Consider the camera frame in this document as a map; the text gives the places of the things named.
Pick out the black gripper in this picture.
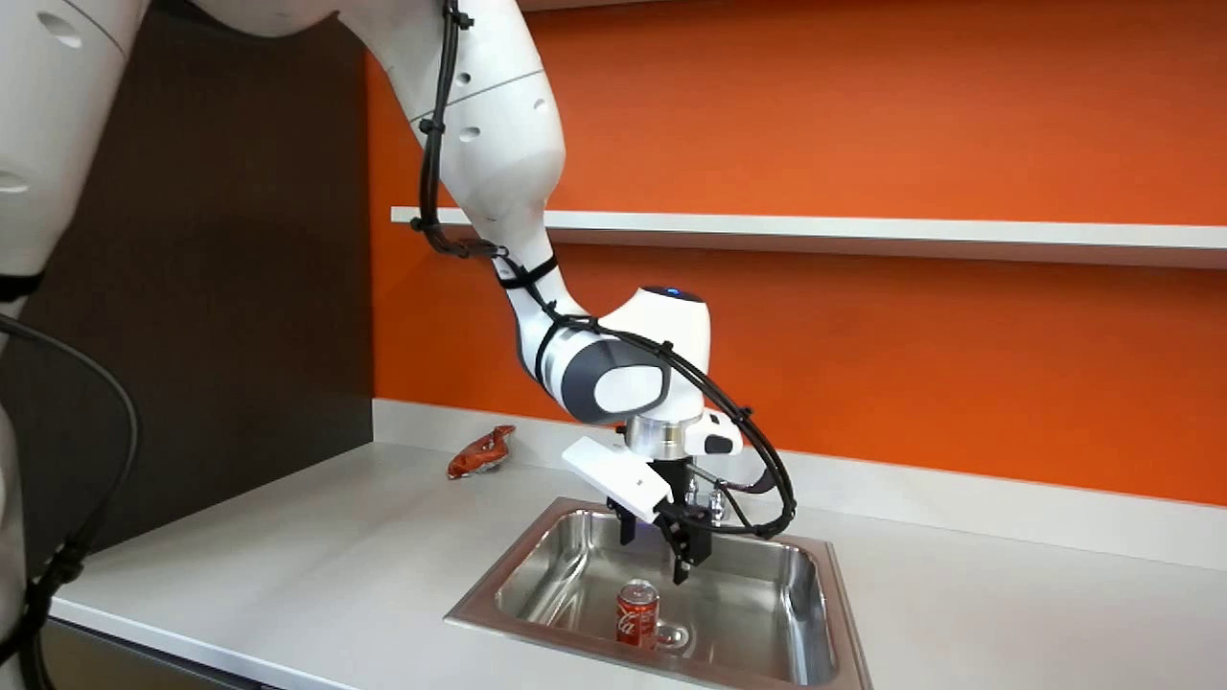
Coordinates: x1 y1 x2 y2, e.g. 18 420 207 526
607 450 726 589

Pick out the red soda can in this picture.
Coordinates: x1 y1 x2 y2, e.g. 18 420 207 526
613 576 659 653

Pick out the metal sink drain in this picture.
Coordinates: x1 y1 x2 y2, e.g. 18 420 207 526
651 618 697 657

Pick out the stainless steel sink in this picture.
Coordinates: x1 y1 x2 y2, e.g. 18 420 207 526
443 494 877 690

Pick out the orange handheld tool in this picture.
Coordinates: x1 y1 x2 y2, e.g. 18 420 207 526
443 420 521 482

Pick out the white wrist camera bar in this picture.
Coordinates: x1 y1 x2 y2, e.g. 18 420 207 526
561 433 677 529

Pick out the chrome faucet with black handles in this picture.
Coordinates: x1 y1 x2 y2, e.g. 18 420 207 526
709 463 786 532

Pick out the white wall shelf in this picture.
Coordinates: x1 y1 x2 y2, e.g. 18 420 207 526
389 204 1227 272

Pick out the black base cable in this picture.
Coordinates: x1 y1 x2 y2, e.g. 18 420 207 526
0 305 146 690

